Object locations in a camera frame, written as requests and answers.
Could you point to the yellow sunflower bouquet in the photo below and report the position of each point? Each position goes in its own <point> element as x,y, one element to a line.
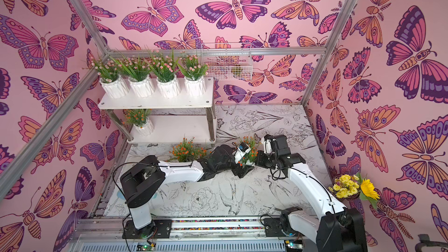
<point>355,186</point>

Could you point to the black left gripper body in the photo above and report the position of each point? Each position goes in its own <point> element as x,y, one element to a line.
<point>237,172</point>

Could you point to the white wire basket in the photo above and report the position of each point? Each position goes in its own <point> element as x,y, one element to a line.
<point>228,61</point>

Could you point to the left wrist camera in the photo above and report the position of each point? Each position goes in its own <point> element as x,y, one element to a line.
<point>240,152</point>

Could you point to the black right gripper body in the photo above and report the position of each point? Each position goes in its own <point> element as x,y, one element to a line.
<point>261,159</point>

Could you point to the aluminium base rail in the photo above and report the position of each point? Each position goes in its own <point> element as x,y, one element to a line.
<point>223,234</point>

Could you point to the orange flower pot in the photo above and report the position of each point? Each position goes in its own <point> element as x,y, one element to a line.
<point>249,158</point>
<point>188,151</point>
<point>140,120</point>

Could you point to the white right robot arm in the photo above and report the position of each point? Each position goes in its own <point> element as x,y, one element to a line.
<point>335,228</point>

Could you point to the white two-tier rack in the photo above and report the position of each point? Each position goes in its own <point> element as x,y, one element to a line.
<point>173,119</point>

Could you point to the pink flower pot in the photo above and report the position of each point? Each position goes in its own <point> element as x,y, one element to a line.
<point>138,73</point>
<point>165,67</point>
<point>194,74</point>
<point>110,76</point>

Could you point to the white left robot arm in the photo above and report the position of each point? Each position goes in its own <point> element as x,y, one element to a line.
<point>142,181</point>

